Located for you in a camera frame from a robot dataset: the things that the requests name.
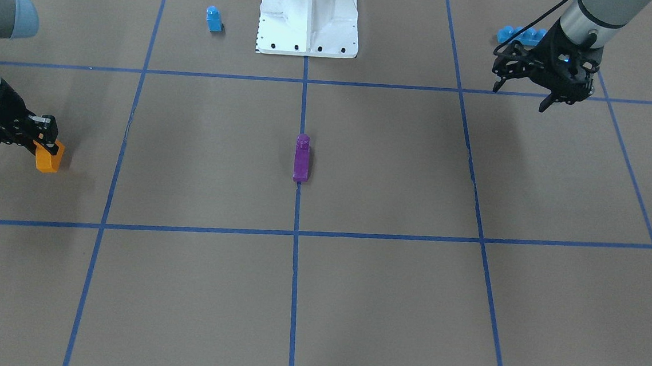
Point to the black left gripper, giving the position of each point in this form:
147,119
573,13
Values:
548,54

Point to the orange trapezoid block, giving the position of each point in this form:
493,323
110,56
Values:
45,162

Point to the purple trapezoid block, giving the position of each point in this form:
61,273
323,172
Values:
302,159

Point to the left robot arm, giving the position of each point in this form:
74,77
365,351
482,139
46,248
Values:
579,18

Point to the long blue block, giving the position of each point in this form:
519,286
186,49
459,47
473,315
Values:
528,37

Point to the small blue block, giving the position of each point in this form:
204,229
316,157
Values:
214,20

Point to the white central pedestal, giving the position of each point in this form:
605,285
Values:
311,28

